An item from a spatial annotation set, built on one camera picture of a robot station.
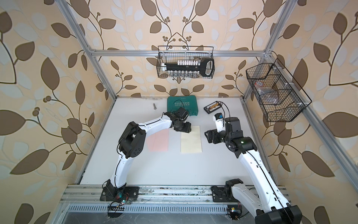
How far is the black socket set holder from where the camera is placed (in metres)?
0.83

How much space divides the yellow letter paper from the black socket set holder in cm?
37

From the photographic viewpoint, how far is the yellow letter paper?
3.00 ft
